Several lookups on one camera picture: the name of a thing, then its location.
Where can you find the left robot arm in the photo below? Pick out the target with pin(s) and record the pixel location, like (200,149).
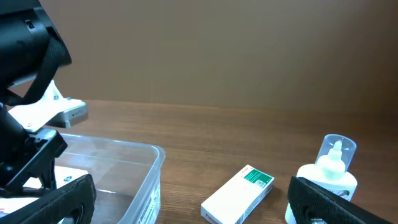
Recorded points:
(31,53)

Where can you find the white Hansaplast box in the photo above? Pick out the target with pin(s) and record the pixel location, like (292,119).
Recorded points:
(63,175)

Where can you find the white dropper bottle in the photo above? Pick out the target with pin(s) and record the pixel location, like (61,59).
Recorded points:
(330,170)

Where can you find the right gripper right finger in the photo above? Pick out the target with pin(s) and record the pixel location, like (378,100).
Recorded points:
(311,203)

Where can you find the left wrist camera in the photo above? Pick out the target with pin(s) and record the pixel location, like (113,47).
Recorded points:
(51,110)

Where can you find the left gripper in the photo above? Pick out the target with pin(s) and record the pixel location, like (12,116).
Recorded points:
(28,159)

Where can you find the white green medicine box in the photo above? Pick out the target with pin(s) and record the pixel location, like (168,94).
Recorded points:
(233,202)

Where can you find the clear plastic container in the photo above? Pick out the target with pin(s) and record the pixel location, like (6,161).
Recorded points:
(126,176)

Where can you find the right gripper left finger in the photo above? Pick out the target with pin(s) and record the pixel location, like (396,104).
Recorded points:
(72,203)

